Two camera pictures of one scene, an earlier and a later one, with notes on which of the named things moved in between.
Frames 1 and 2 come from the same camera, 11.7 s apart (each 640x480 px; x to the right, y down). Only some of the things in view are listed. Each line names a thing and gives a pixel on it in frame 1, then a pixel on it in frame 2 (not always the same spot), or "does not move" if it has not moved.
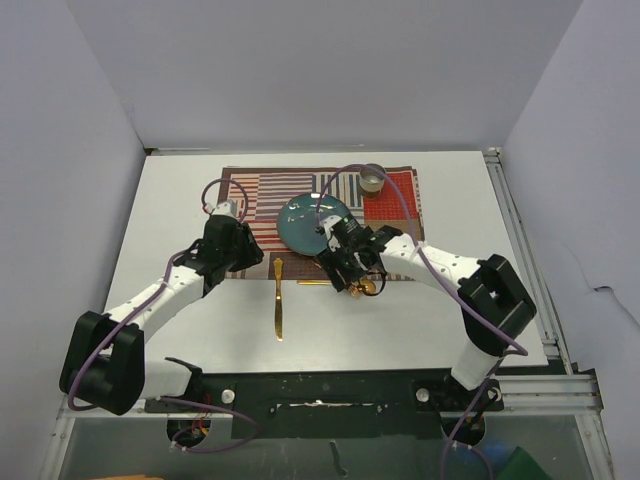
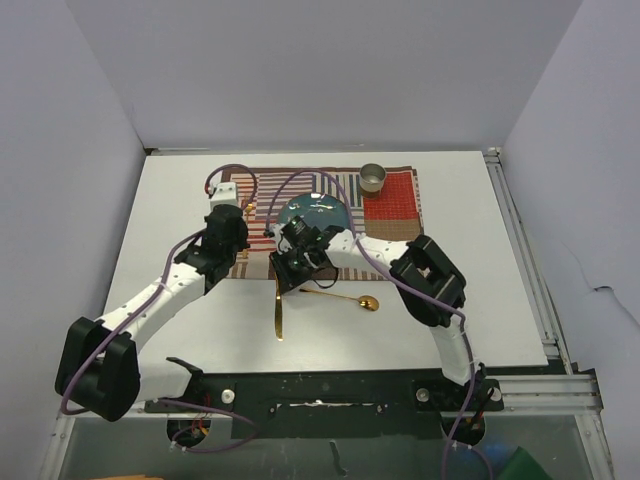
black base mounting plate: [331, 404] does not move
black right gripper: [330, 261] -> [289, 279]
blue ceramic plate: [297, 221] does not move
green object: [523, 467] does not move
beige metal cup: [371, 182] does not move
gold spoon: [361, 287] -> [366, 301]
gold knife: [278, 266] does not move
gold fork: [314, 282] -> [248, 209]
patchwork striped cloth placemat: [257, 195] does not move
